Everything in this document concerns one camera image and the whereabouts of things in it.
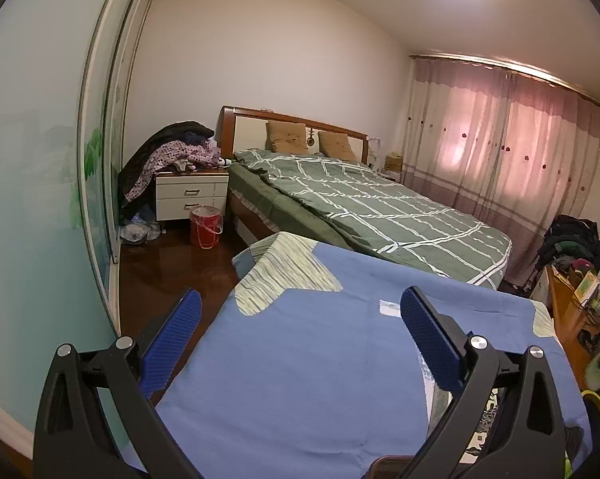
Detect yellow rimmed trash bin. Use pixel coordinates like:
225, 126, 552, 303
582, 390, 600, 439

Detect white paper label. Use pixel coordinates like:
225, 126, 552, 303
379, 299, 401, 318

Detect plastic bags on floor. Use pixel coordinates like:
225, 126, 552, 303
119, 214, 161, 245

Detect blue blanket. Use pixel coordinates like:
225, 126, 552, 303
121, 230, 595, 479

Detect wooden desk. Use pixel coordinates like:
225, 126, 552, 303
545, 266, 600, 390

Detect red plastic bucket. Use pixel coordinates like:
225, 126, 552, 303
189, 204, 223, 250

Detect white bedside table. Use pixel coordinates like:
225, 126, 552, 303
155, 169, 230, 222

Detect dark clothes pile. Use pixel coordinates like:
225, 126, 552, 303
535, 214, 600, 271

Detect green checked duvet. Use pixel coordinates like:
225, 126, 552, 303
230, 149, 513, 290

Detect far bedside tissue box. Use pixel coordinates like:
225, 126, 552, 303
383, 151, 404, 173

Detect pile of clothes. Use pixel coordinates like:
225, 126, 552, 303
117, 121, 220, 221

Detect pink curtain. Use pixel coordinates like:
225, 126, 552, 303
401, 57, 600, 285

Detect right brown pillow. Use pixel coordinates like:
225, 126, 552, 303
318, 131, 358, 162

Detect brown pillow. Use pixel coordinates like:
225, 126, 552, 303
318, 131, 358, 162
266, 120, 309, 154

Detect left brown pillow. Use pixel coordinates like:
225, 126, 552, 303
266, 120, 309, 154

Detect sliding wardrobe door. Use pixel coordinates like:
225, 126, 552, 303
0, 0, 146, 428

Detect wooden bed frame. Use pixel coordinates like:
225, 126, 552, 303
217, 106, 370, 247

